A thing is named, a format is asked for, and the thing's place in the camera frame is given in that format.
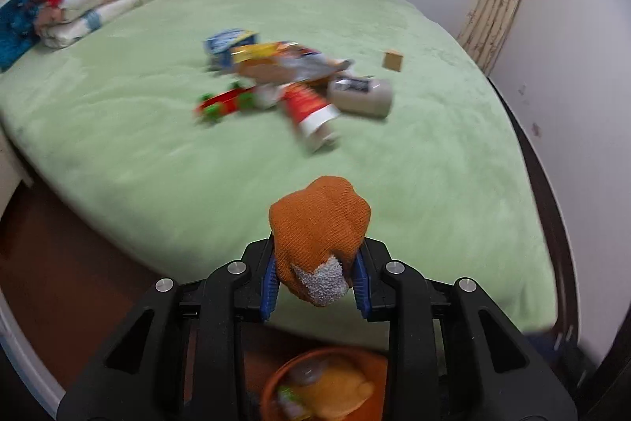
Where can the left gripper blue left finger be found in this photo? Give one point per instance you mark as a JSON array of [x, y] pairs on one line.
[[269, 289]]

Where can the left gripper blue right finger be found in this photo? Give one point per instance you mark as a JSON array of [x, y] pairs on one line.
[[361, 286]]

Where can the orange white knit sock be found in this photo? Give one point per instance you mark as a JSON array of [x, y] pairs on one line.
[[317, 232]]

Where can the light blue plastic cup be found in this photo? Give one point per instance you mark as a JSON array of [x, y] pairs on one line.
[[307, 372]]

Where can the yellow orange cloth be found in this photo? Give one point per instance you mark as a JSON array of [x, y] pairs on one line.
[[335, 391]]

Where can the green yellow snack wrapper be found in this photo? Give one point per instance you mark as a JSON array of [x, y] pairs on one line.
[[291, 405]]

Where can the orange plastic trash bucket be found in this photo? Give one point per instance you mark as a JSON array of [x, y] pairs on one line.
[[372, 365]]

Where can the beige paper cup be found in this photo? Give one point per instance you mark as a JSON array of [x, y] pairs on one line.
[[364, 96]]

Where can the red white paper cup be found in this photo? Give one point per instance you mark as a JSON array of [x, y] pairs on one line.
[[310, 114]]

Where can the green bed blanket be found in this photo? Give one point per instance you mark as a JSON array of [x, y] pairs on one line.
[[109, 123]]

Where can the red green candy wrapper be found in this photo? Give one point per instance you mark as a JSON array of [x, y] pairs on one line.
[[213, 108]]

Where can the silver crumpled wrapper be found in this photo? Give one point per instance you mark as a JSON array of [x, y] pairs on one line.
[[313, 66]]

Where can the small brown cardboard box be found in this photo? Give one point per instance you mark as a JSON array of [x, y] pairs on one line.
[[392, 60]]

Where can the brown yellow snack bag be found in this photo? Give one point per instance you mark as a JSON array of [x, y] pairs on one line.
[[278, 62]]

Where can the blue white snack bag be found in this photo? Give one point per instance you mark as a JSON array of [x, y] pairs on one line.
[[219, 46]]

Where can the white blue folded quilt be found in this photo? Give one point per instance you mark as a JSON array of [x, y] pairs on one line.
[[66, 34]]

